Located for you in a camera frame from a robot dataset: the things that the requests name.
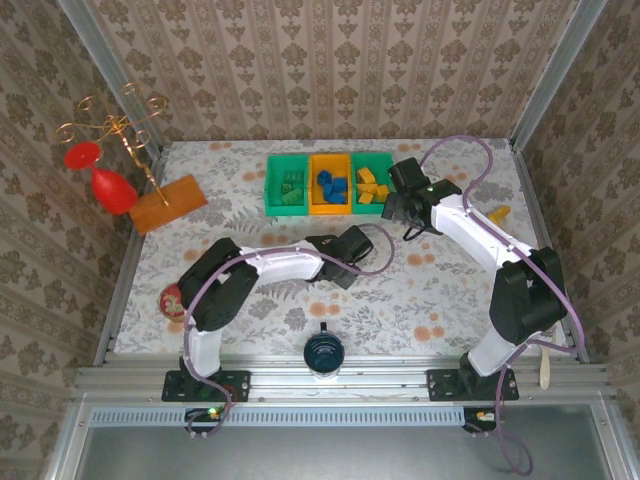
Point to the green plastic bin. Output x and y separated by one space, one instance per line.
285 211
370 210

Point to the long yellow-orange lego brick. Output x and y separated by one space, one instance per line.
362 189

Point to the round yellow-orange lego disc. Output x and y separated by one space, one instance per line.
366 175

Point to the orange plastic bin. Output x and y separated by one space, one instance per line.
330 210

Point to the blue lego brick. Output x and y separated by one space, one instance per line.
340 186
324 177
327 190
336 199

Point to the small green lego brick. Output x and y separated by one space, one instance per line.
286 188

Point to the long green lego brick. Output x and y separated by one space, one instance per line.
295 176

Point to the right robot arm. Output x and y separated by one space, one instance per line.
470 225

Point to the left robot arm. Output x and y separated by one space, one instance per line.
280 262

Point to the dark blue mug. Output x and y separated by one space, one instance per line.
324 352

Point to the yellow banana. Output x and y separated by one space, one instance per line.
500 214

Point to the wooden block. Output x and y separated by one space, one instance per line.
160 210

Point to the black controller board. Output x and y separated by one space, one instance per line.
475 420
200 420

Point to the wooden stick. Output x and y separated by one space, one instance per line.
545 372

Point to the red plastic goblet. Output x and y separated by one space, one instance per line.
112 192

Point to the aluminium mounting rail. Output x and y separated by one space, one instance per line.
375 385

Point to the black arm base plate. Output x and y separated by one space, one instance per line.
240 385
440 385

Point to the aluminium frame post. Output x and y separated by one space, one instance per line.
554 75
116 75

